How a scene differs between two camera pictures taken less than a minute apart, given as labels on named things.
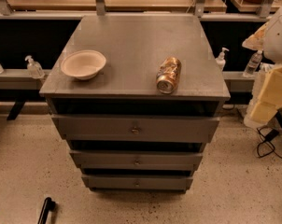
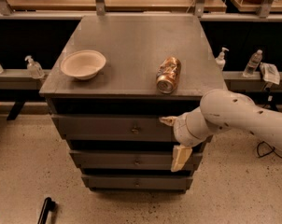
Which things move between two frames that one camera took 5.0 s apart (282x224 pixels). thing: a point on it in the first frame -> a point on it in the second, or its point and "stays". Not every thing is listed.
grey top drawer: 135,129 stays
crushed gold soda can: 168,75 stays
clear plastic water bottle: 253,64 stays
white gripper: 278,39 -> 182,131
